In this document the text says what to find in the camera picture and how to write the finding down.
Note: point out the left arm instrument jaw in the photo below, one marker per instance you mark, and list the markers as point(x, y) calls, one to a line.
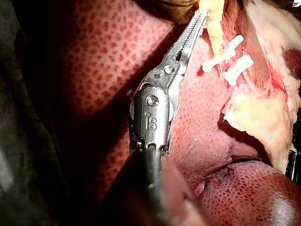
point(194, 38)
point(183, 37)

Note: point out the left arm instrument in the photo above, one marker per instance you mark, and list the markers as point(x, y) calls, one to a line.
point(155, 110)

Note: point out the gallbladder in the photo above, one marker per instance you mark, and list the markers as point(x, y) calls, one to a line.
point(211, 4)

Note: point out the dark right arm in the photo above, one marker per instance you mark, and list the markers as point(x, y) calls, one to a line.
point(294, 164)

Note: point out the dark left arm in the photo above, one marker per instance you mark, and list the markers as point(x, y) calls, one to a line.
point(152, 179)

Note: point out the thin tube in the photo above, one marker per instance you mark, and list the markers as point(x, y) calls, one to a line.
point(216, 35)

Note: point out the white clip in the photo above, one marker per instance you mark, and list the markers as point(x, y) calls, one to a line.
point(242, 71)
point(238, 63)
point(217, 61)
point(235, 44)

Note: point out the dark red liver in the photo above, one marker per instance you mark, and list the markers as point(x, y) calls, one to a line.
point(98, 58)

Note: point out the pale fatty tissue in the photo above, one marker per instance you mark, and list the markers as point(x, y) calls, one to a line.
point(263, 117)

